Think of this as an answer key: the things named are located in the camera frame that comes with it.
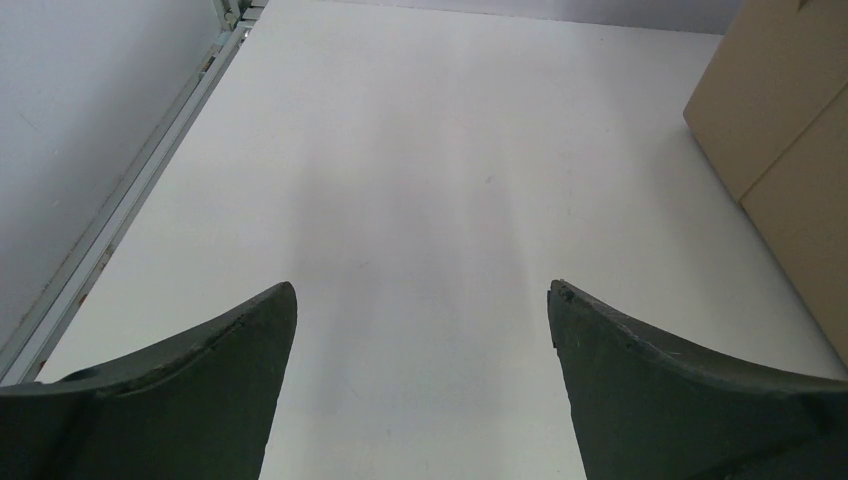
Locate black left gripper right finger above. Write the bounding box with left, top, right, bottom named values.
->
left=547, top=280, right=847, bottom=479

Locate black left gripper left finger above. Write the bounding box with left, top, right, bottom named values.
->
left=1, top=282, right=297, bottom=479

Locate tan plastic toolbox bin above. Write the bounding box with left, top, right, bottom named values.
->
left=684, top=0, right=847, bottom=357

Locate aluminium frame rail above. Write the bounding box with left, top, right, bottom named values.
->
left=1, top=1, right=263, bottom=386

